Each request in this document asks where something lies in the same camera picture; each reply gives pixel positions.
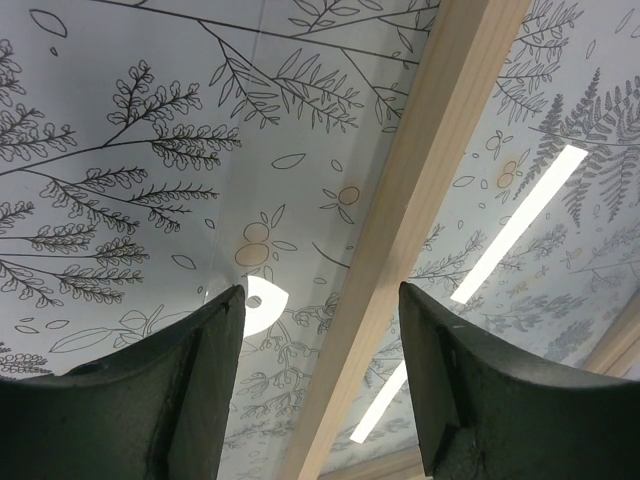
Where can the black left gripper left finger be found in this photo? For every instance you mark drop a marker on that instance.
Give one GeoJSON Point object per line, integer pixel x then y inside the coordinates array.
{"type": "Point", "coordinates": [157, 409]}

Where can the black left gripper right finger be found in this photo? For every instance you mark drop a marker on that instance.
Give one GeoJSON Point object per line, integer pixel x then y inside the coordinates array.
{"type": "Point", "coordinates": [486, 409]}

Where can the clear acrylic sheet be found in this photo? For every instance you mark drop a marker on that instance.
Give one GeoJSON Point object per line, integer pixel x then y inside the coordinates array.
{"type": "Point", "coordinates": [536, 240]}

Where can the light wooden picture frame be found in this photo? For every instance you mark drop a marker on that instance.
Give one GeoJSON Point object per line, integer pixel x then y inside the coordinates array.
{"type": "Point", "coordinates": [465, 51]}

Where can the floral patterned table mat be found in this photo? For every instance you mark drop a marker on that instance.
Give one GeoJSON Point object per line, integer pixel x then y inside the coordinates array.
{"type": "Point", "coordinates": [120, 121]}

